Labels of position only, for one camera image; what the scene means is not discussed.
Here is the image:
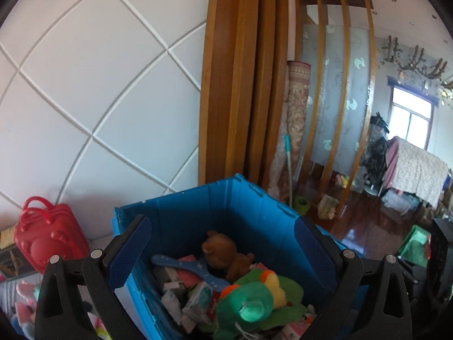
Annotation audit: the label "mop handle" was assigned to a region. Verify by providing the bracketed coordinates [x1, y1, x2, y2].
[284, 135, 296, 208]

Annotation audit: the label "blue star-print paddle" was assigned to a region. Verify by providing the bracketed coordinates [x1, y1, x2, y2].
[151, 254, 231, 292]

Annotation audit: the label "pale yellow cloth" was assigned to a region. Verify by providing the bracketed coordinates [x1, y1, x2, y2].
[317, 195, 340, 220]

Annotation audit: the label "window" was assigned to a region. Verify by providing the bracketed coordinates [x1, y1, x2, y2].
[387, 76, 440, 151]

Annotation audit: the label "green plush hat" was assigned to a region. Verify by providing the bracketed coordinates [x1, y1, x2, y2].
[217, 283, 275, 326]

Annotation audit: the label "floral cloth on rack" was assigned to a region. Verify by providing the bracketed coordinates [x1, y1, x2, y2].
[384, 136, 449, 208]

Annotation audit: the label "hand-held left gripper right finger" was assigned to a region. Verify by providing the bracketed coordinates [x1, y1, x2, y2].
[294, 216, 413, 340]

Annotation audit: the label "yellow green dinosaur plush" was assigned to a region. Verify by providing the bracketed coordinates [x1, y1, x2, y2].
[212, 269, 309, 340]

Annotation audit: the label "black gift bag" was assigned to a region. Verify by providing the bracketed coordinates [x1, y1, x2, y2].
[0, 244, 38, 281]

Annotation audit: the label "black hanging garment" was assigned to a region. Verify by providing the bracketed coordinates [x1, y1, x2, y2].
[361, 111, 390, 185]

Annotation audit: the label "red bear suitcase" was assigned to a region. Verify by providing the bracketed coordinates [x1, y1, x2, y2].
[14, 196, 90, 275]

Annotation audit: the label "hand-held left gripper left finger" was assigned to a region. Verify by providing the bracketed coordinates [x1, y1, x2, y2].
[34, 214, 153, 340]

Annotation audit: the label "green plastic bin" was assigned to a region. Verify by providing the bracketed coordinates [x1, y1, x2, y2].
[398, 225, 432, 268]

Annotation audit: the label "branch wall decoration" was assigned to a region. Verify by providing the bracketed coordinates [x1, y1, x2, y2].
[382, 35, 453, 100]

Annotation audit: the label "wooden slat partition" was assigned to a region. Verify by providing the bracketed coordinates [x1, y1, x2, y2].
[293, 0, 378, 199]

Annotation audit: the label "yellow flat packet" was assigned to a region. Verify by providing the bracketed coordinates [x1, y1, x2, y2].
[0, 228, 17, 250]

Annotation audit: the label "white tissue pack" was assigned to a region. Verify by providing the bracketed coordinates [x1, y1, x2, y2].
[182, 280, 217, 326]

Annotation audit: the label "blue plastic crate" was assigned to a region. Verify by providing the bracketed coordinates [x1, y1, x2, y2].
[113, 173, 366, 340]

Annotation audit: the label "brown bear plush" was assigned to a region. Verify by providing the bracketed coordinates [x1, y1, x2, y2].
[202, 230, 256, 284]

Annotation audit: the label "rolled patterned carpet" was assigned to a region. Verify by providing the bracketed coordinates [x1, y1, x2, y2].
[267, 61, 312, 199]

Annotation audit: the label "wooden pillars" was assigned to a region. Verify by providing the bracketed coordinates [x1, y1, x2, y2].
[198, 0, 289, 196]

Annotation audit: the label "pink packet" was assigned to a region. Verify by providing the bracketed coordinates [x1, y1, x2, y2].
[176, 255, 203, 288]

